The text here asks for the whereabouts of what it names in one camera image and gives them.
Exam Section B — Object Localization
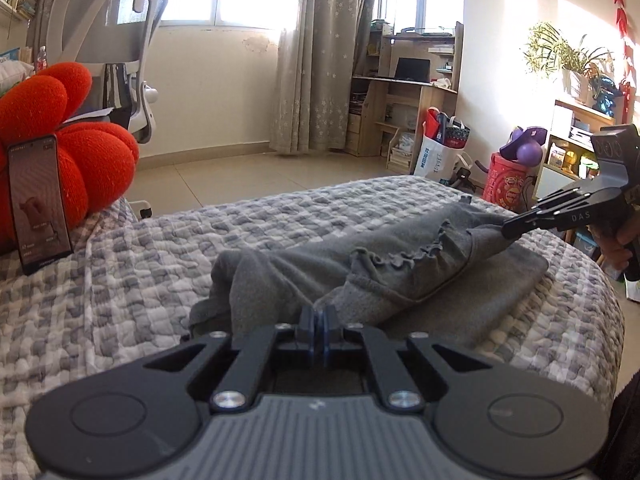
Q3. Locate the person's dark fleece clothing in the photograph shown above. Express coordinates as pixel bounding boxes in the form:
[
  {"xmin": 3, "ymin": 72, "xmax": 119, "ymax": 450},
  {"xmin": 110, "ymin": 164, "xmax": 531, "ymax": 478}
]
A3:
[{"xmin": 607, "ymin": 375, "xmax": 640, "ymax": 480}]

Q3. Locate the red bag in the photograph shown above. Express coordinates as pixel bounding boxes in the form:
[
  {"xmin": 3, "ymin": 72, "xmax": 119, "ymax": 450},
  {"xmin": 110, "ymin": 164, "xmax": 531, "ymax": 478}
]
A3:
[{"xmin": 425, "ymin": 106, "xmax": 444, "ymax": 143}]

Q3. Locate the red flower cushion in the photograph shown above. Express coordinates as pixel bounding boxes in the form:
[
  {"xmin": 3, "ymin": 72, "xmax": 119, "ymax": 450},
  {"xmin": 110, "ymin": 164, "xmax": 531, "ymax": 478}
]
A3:
[{"xmin": 0, "ymin": 61, "xmax": 141, "ymax": 256}]

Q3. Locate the wooden file rack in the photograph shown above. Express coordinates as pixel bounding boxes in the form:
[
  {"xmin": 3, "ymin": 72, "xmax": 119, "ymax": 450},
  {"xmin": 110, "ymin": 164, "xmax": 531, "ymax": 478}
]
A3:
[{"xmin": 385, "ymin": 127, "xmax": 416, "ymax": 168}]

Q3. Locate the black smartphone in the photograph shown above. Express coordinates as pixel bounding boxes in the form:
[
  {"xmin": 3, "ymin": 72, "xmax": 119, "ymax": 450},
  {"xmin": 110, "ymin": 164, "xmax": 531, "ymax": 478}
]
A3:
[{"xmin": 7, "ymin": 134, "xmax": 75, "ymax": 276}]

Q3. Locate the person's right hand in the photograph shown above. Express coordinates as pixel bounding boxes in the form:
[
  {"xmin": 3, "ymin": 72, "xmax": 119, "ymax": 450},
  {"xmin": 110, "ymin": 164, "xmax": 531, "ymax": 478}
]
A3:
[{"xmin": 587, "ymin": 209, "xmax": 640, "ymax": 273}]

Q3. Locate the white shopping bag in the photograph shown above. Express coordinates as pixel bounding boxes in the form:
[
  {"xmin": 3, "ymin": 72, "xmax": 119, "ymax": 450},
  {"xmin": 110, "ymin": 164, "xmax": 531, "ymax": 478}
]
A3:
[{"xmin": 412, "ymin": 132, "xmax": 466, "ymax": 183}]

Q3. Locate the dark patterned tote bag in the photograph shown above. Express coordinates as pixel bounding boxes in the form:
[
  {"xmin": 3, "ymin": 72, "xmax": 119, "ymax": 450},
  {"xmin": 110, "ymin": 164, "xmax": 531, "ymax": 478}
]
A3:
[{"xmin": 440, "ymin": 117, "xmax": 472, "ymax": 150}]

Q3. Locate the black laptop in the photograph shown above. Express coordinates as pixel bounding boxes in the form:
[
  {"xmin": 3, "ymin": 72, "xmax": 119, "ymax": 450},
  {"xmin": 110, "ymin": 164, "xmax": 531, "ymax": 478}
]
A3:
[{"xmin": 393, "ymin": 57, "xmax": 432, "ymax": 81}]

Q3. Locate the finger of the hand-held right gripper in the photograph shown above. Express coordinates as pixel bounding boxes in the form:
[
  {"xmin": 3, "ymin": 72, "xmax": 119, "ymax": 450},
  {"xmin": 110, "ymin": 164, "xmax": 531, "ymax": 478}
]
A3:
[{"xmin": 501, "ymin": 204, "xmax": 570, "ymax": 242}]

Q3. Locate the wooden shelf unit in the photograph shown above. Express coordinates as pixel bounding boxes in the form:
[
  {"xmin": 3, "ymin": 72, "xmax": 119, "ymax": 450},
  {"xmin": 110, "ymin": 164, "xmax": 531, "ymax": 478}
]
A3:
[{"xmin": 532, "ymin": 99, "xmax": 618, "ymax": 201}]

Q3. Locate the grey star curtain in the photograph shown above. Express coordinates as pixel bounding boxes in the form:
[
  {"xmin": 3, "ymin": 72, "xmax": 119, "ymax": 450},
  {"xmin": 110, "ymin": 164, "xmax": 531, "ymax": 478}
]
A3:
[{"xmin": 269, "ymin": 0, "xmax": 386, "ymax": 153}]

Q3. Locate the red basket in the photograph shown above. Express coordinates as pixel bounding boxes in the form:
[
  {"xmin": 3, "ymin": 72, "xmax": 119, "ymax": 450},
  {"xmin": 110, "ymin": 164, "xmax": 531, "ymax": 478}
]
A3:
[{"xmin": 482, "ymin": 152, "xmax": 536, "ymax": 213}]

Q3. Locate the wooden computer desk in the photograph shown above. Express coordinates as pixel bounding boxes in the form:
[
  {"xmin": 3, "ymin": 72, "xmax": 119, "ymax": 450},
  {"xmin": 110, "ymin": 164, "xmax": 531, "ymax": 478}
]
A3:
[{"xmin": 347, "ymin": 20, "xmax": 465, "ymax": 171}]

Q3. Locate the grey ruffled shirt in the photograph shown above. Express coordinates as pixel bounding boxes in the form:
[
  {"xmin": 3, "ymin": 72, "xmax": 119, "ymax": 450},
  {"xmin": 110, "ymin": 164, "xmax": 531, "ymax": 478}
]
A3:
[{"xmin": 189, "ymin": 200, "xmax": 548, "ymax": 351}]

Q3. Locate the purple ball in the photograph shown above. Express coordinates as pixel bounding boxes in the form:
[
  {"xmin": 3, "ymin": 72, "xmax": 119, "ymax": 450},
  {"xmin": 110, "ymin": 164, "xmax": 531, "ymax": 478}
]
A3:
[{"xmin": 515, "ymin": 144, "xmax": 543, "ymax": 166}]

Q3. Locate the white office chair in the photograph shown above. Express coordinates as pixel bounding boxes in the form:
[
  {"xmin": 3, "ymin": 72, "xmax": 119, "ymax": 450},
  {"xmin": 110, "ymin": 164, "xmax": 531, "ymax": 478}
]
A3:
[{"xmin": 45, "ymin": 0, "xmax": 171, "ymax": 221}]

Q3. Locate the red hanging decoration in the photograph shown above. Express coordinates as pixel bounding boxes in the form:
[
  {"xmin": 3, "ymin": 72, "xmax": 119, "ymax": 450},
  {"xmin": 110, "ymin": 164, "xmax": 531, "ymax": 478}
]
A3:
[{"xmin": 607, "ymin": 0, "xmax": 637, "ymax": 126}]

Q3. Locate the potted green plant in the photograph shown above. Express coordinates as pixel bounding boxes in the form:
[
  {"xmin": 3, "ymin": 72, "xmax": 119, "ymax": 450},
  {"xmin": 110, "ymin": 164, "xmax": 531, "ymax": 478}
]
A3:
[{"xmin": 522, "ymin": 22, "xmax": 616, "ymax": 106}]

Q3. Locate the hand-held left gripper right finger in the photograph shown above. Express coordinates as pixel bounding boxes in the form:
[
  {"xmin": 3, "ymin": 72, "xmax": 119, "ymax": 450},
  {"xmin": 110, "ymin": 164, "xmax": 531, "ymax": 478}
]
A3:
[{"xmin": 319, "ymin": 306, "xmax": 495, "ymax": 413}]

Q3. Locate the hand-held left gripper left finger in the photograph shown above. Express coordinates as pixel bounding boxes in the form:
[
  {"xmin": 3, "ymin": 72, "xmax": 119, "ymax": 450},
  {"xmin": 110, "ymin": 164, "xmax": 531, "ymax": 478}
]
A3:
[{"xmin": 142, "ymin": 306, "xmax": 320, "ymax": 412}]

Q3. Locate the grey checkered quilted bed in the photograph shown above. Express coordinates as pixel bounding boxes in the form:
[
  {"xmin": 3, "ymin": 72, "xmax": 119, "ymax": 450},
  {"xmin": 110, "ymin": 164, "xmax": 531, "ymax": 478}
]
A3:
[{"xmin": 0, "ymin": 175, "xmax": 626, "ymax": 480}]

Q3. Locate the white paper sheet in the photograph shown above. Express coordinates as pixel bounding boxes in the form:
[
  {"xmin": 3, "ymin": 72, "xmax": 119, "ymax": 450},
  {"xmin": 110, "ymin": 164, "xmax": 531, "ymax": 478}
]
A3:
[{"xmin": 65, "ymin": 107, "xmax": 113, "ymax": 124}]

